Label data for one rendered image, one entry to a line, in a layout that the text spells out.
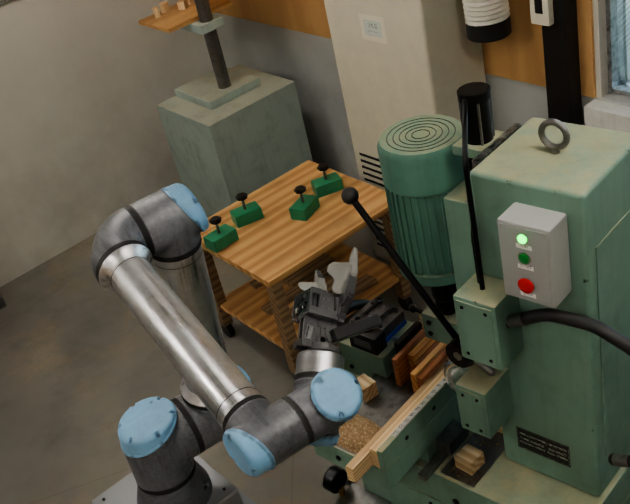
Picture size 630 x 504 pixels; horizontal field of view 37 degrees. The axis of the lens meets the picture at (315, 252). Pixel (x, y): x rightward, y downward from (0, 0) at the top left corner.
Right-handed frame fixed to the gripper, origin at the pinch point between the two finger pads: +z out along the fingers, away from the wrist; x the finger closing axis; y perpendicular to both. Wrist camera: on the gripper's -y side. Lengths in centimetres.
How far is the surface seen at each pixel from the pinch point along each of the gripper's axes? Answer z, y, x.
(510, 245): -5.6, -13.2, -35.8
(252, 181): 123, -62, 204
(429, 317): -1.5, -30.0, 11.9
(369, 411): -20.7, -25.6, 27.3
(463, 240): 3.8, -18.1, -15.9
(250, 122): 141, -50, 187
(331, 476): -32, -29, 49
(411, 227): 7.7, -11.7, -7.4
